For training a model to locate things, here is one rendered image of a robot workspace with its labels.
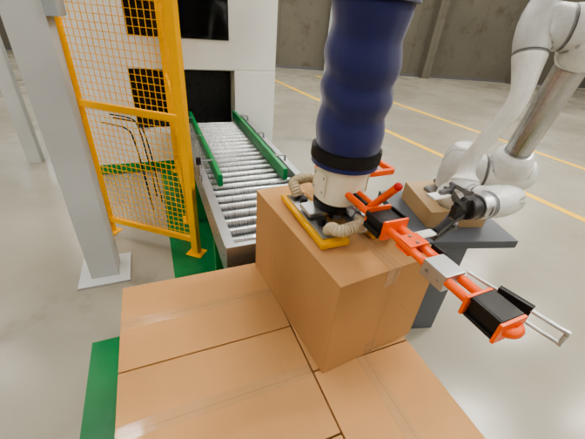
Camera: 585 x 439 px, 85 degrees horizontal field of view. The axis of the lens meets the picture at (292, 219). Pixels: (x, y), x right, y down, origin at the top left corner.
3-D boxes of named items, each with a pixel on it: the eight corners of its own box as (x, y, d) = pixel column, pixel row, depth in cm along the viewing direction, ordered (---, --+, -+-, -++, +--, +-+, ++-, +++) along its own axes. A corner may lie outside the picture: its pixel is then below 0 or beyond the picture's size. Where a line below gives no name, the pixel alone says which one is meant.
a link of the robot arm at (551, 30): (521, 43, 97) (571, 46, 94) (534, -20, 95) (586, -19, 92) (502, 61, 110) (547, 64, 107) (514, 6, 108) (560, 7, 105)
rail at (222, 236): (179, 133, 341) (178, 115, 331) (184, 133, 343) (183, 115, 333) (225, 277, 163) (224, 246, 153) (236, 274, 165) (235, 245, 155)
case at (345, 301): (254, 265, 151) (256, 190, 130) (326, 246, 168) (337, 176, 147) (322, 374, 108) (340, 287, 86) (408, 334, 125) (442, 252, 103)
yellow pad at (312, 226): (279, 198, 124) (280, 186, 121) (303, 195, 128) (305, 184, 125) (321, 250, 98) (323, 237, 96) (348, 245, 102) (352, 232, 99)
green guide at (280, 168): (232, 118, 353) (231, 109, 348) (241, 118, 357) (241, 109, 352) (283, 179, 230) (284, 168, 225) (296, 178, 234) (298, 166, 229)
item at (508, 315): (456, 312, 67) (466, 294, 64) (481, 303, 70) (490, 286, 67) (491, 344, 61) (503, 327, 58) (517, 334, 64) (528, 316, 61)
